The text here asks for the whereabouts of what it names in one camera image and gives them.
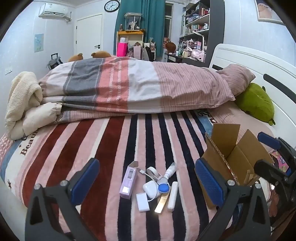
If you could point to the gold nail file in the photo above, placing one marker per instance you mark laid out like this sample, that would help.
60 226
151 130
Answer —
161 204

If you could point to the white box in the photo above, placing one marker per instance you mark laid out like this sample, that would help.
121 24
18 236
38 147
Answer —
143 202

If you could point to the purple carton box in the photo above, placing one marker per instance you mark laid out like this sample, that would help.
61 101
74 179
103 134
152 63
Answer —
129 180

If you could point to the white bed headboard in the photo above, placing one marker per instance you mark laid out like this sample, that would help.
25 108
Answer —
277 67

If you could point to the blue contact lens case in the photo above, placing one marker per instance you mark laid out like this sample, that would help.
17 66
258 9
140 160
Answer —
164 188

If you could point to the white door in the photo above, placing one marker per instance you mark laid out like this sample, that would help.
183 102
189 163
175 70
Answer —
89 34

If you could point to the pink striped pillow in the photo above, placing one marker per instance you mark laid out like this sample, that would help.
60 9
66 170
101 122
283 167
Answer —
238 76

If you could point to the cream puffy jacket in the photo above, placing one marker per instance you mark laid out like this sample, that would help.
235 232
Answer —
34 120

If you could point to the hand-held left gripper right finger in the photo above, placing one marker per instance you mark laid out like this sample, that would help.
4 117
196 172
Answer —
209 183

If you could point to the pink grey striped quilt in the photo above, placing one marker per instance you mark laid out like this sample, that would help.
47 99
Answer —
138 83

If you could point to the white charger plug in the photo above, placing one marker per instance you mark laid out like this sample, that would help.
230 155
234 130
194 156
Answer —
150 189

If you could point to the blue wall poster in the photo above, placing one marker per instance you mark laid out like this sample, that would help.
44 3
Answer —
38 42

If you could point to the white tube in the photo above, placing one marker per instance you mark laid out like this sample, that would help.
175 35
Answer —
172 195

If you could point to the white wall socket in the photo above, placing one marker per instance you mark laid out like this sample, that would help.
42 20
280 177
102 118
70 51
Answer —
8 71

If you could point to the brown cardboard box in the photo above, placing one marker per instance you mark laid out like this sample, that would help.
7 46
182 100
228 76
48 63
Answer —
233 160

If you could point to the framed wall picture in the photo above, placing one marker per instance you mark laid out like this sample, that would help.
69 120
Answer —
266 11

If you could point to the teal curtain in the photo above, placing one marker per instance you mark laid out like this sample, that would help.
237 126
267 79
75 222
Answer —
152 23

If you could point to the round wall clock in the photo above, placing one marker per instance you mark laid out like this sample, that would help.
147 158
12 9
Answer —
112 5

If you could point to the pink gift bag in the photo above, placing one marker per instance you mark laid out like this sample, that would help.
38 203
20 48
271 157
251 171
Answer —
122 49

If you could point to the brown bear plush toy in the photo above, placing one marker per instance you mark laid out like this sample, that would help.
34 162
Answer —
75 58
100 54

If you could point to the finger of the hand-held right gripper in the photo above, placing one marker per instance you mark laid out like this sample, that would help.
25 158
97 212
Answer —
268 139
268 169

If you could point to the striped fleece blanket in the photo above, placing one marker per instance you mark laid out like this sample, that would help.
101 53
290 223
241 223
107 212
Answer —
115 143

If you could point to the glass display case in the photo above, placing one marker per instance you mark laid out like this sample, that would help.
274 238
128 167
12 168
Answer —
132 22

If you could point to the white mug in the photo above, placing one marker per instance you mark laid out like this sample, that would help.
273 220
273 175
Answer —
185 54

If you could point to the yellow shelf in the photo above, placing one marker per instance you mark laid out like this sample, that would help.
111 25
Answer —
130 34

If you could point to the pink bed sheet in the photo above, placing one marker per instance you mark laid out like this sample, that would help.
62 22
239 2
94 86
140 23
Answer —
233 115

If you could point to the green plush toy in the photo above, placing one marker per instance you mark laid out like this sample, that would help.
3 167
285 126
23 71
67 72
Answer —
256 102

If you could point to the dark bookshelf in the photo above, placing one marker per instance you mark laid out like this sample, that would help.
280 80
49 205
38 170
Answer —
215 27

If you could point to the grey suitcase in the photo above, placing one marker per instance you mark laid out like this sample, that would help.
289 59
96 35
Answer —
54 62

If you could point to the cream fleece blanket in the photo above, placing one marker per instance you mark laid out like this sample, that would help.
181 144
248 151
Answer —
20 92

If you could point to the white spray bottle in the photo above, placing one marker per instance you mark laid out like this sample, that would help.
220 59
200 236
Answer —
170 172

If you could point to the white air conditioner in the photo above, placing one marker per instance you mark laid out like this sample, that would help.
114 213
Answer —
53 10

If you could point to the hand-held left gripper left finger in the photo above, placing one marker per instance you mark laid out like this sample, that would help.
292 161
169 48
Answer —
85 180

